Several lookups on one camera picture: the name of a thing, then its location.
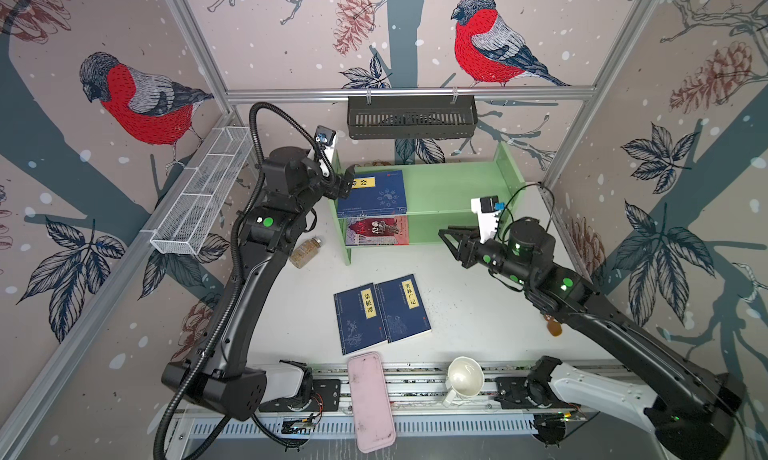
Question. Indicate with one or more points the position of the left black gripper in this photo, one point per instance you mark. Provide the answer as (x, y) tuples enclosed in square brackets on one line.
[(334, 191)]

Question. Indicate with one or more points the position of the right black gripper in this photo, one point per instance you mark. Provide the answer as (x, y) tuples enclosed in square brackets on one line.
[(469, 251)]

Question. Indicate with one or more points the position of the blue book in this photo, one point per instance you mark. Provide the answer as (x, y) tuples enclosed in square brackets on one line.
[(377, 194), (402, 307), (360, 324)]

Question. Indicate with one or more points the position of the red pink Hamlet book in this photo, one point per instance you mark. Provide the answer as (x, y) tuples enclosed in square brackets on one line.
[(376, 231)]

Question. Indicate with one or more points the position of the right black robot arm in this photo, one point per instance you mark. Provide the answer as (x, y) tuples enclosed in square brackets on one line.
[(691, 412)]

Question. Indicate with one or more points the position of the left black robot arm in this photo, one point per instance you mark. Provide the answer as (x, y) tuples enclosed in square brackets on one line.
[(215, 375)]

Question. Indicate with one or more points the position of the green wooden two-tier shelf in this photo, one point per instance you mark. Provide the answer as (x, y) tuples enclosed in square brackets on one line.
[(439, 195)]

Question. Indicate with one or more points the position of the dark grey hanging basket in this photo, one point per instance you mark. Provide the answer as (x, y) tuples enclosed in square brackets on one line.
[(411, 117)]

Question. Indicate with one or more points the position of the glass spice jar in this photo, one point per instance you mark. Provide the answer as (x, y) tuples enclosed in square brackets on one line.
[(306, 251)]

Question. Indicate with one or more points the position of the white ceramic mug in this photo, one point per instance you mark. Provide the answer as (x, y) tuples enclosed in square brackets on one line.
[(465, 379)]

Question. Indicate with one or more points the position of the pink pencil case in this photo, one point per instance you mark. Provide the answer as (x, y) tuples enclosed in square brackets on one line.
[(373, 420)]

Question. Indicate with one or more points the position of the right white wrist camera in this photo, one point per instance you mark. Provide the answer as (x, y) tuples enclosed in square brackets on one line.
[(488, 210)]

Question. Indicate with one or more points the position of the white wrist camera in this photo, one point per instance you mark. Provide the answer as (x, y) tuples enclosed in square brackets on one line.
[(325, 139), (488, 210)]

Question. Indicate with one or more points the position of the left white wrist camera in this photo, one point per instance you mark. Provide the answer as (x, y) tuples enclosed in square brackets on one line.
[(325, 139)]

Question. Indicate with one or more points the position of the brown bear plush keychain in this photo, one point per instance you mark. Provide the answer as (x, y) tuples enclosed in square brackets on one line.
[(553, 326)]

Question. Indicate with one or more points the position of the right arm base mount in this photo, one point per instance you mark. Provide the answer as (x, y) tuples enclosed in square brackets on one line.
[(518, 393)]

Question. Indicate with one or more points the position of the white wire mesh basket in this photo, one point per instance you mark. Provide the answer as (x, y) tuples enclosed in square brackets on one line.
[(191, 217)]

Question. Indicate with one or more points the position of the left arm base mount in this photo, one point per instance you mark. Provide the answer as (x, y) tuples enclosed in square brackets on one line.
[(325, 395)]

